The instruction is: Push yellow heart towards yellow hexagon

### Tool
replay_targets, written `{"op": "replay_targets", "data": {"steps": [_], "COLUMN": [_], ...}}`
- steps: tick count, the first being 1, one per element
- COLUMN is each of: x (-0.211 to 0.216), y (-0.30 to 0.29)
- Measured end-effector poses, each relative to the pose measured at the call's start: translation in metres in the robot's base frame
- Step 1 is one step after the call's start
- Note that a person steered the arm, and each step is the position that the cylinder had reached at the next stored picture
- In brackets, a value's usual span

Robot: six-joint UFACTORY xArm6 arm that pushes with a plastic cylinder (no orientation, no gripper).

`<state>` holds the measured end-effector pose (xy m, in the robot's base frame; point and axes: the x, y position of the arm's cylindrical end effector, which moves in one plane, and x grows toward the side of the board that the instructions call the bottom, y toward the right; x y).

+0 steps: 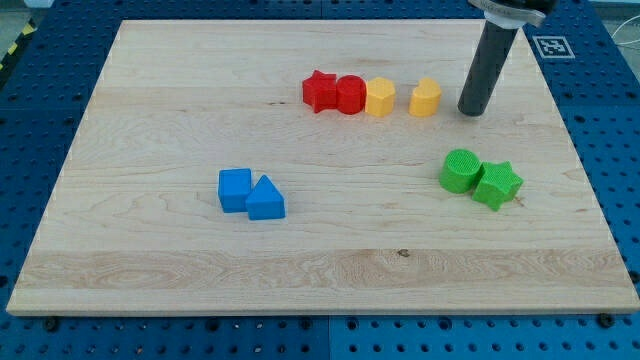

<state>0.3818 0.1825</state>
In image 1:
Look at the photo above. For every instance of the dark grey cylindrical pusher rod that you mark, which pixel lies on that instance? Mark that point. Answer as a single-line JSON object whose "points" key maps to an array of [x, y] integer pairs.
{"points": [[491, 53]]}

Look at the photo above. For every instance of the silver robot tool mount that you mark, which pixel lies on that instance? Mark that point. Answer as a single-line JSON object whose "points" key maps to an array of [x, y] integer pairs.
{"points": [[515, 13]]}

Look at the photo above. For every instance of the yellow heart block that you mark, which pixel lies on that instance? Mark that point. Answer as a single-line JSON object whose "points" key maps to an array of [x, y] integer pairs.
{"points": [[425, 98]]}

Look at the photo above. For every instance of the yellow hexagon block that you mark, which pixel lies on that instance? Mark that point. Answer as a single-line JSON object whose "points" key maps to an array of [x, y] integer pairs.
{"points": [[380, 97]]}

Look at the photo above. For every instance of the black white fiducial marker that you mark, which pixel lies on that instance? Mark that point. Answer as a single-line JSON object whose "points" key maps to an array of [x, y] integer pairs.
{"points": [[553, 47]]}

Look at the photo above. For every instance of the green cylinder block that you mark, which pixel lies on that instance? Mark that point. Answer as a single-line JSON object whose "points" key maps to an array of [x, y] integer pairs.
{"points": [[459, 171]]}

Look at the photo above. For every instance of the green star block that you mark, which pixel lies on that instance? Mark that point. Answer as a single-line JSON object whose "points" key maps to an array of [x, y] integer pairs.
{"points": [[497, 184]]}

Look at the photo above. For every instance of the red cylinder block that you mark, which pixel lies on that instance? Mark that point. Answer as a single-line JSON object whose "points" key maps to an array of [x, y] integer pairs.
{"points": [[351, 94]]}

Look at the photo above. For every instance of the red star block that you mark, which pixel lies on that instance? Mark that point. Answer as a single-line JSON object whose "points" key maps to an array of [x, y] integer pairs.
{"points": [[319, 91]]}

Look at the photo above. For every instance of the blue triangle block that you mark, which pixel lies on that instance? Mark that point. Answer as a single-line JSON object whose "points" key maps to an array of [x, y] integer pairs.
{"points": [[265, 202]]}

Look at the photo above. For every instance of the blue cube block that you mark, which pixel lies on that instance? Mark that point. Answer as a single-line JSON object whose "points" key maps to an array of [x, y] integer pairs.
{"points": [[234, 186]]}

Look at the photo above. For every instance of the light wooden board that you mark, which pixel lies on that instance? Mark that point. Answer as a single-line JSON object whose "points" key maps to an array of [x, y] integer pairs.
{"points": [[134, 225]]}

